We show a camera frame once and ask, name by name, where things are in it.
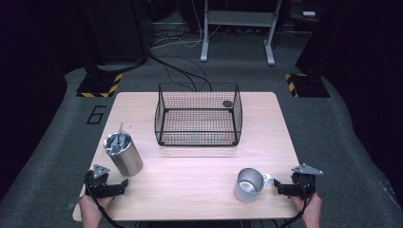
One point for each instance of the white metal desk frame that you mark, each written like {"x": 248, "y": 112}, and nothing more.
{"x": 240, "y": 18}

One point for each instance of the black round table grommet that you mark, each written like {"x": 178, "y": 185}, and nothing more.
{"x": 227, "y": 104}

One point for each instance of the steel tumbler with clear lid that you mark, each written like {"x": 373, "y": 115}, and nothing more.
{"x": 126, "y": 158}

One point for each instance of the metal straw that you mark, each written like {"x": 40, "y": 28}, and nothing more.
{"x": 120, "y": 131}

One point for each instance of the small white box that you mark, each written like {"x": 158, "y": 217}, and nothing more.
{"x": 309, "y": 13}

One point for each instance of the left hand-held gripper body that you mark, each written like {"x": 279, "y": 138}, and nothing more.
{"x": 96, "y": 183}

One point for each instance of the person's right hand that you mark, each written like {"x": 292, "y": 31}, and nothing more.
{"x": 312, "y": 210}

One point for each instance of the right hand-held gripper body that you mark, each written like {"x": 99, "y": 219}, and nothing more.
{"x": 305, "y": 185}

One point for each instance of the person's left hand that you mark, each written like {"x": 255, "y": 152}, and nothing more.
{"x": 92, "y": 210}

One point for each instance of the black stand with striped base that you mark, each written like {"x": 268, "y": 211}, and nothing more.
{"x": 101, "y": 84}
{"x": 309, "y": 85}

